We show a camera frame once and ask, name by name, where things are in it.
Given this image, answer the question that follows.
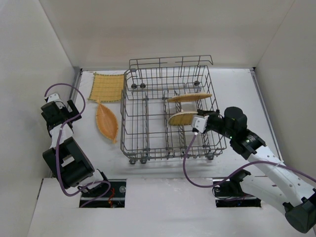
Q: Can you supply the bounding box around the left aluminium rail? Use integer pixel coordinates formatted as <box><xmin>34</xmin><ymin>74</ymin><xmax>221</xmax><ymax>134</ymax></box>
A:
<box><xmin>69</xmin><ymin>67</ymin><xmax>82</xmax><ymax>102</ymax></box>

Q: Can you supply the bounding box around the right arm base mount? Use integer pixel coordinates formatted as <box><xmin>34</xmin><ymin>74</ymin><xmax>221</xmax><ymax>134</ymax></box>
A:
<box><xmin>212</xmin><ymin>179</ymin><xmax>261</xmax><ymax>208</ymax></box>

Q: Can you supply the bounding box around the right aluminium rail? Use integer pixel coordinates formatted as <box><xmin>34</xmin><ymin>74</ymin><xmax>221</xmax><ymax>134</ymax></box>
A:
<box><xmin>250</xmin><ymin>67</ymin><xmax>283</xmax><ymax>161</ymax></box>

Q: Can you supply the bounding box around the yellow square woven plate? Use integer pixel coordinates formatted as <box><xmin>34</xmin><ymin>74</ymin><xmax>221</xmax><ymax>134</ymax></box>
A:
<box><xmin>88</xmin><ymin>73</ymin><xmax>124</xmax><ymax>103</ymax></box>

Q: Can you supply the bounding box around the aluminium rail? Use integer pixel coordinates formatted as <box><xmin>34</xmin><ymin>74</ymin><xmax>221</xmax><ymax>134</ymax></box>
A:
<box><xmin>250</xmin><ymin>67</ymin><xmax>283</xmax><ymax>161</ymax></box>
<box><xmin>69</xmin><ymin>67</ymin><xmax>82</xmax><ymax>102</ymax></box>

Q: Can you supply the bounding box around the orange rounded woven plate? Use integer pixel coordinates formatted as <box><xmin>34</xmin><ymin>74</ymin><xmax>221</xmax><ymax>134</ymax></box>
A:
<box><xmin>167</xmin><ymin>93</ymin><xmax>212</xmax><ymax>103</ymax></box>

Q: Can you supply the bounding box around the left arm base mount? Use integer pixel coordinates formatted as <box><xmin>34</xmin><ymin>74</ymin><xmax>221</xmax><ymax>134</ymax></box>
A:
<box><xmin>79</xmin><ymin>179</ymin><xmax>126</xmax><ymax>208</ymax></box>

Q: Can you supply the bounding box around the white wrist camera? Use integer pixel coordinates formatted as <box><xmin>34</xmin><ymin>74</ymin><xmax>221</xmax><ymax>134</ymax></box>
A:
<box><xmin>191</xmin><ymin>115</ymin><xmax>209</xmax><ymax>134</ymax></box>
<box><xmin>44</xmin><ymin>93</ymin><xmax>65</xmax><ymax>108</ymax></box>

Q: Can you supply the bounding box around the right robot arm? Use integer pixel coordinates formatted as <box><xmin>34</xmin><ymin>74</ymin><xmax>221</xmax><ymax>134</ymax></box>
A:
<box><xmin>192</xmin><ymin>107</ymin><xmax>316</xmax><ymax>234</ymax></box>

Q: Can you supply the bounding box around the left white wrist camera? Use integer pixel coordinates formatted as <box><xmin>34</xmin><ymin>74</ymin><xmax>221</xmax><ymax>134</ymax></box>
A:
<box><xmin>44</xmin><ymin>93</ymin><xmax>65</xmax><ymax>108</ymax></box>

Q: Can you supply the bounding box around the grey wire dish rack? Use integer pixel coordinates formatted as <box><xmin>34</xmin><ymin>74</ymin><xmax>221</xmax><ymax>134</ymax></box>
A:
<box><xmin>120</xmin><ymin>55</ymin><xmax>227</xmax><ymax>164</ymax></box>

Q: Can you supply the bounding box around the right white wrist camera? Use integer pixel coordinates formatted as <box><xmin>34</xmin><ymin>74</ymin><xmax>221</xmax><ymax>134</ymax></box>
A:
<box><xmin>191</xmin><ymin>115</ymin><xmax>209</xmax><ymax>134</ymax></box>

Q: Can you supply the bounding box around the orange leaf-shaped woven plate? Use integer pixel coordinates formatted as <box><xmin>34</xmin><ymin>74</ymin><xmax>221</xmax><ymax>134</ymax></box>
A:
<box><xmin>96</xmin><ymin>100</ymin><xmax>119</xmax><ymax>144</ymax></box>

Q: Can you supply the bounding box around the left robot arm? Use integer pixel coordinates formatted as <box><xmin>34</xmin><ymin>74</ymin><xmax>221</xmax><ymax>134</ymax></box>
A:
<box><xmin>41</xmin><ymin>99</ymin><xmax>111</xmax><ymax>194</ymax></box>

